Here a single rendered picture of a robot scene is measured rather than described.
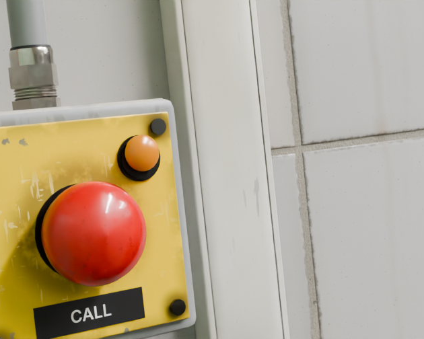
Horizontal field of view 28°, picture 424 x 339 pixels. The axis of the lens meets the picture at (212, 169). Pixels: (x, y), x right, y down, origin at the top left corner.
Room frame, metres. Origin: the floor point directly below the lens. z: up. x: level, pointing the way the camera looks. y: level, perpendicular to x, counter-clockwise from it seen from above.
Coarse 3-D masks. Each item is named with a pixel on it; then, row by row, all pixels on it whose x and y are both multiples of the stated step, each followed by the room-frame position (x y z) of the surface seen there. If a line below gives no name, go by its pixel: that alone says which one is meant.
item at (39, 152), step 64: (0, 128) 0.32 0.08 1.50; (64, 128) 0.33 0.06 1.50; (128, 128) 0.34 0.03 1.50; (0, 192) 0.32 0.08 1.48; (128, 192) 0.34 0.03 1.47; (0, 256) 0.32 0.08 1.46; (0, 320) 0.32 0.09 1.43; (64, 320) 0.33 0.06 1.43; (128, 320) 0.34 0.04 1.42; (192, 320) 0.36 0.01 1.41
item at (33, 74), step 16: (16, 0) 0.36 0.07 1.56; (32, 0) 0.36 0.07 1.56; (16, 16) 0.36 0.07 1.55; (32, 16) 0.36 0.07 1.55; (16, 32) 0.36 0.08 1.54; (32, 32) 0.36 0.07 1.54; (16, 48) 0.36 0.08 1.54; (32, 48) 0.36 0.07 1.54; (48, 48) 0.36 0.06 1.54; (16, 64) 0.36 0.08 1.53; (32, 64) 0.36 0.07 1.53; (48, 64) 0.36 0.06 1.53; (16, 80) 0.36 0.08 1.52; (32, 80) 0.36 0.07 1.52; (48, 80) 0.36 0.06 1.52; (16, 96) 0.36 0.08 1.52; (32, 96) 0.36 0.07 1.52; (48, 96) 0.36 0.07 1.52
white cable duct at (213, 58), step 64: (192, 0) 0.43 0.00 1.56; (192, 64) 0.42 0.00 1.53; (256, 64) 0.44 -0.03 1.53; (192, 128) 0.42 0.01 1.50; (256, 128) 0.44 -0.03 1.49; (192, 192) 0.42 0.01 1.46; (256, 192) 0.44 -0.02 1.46; (192, 256) 0.43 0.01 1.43; (256, 256) 0.44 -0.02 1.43; (256, 320) 0.43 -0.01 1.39
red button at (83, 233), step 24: (72, 192) 0.31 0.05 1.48; (96, 192) 0.31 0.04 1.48; (120, 192) 0.32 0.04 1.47; (48, 216) 0.31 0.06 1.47; (72, 216) 0.31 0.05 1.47; (96, 216) 0.31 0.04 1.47; (120, 216) 0.31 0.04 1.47; (48, 240) 0.31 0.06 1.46; (72, 240) 0.30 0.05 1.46; (96, 240) 0.31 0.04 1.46; (120, 240) 0.31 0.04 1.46; (144, 240) 0.32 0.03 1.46; (72, 264) 0.31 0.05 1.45; (96, 264) 0.31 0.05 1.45; (120, 264) 0.31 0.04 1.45
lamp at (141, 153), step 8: (136, 136) 0.34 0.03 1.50; (144, 136) 0.34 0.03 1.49; (128, 144) 0.34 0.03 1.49; (136, 144) 0.34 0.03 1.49; (144, 144) 0.34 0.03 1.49; (152, 144) 0.34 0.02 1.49; (128, 152) 0.34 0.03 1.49; (136, 152) 0.34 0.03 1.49; (144, 152) 0.34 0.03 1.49; (152, 152) 0.34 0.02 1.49; (128, 160) 0.34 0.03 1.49; (136, 160) 0.34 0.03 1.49; (144, 160) 0.34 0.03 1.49; (152, 160) 0.34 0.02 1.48; (136, 168) 0.34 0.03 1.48; (144, 168) 0.34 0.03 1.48
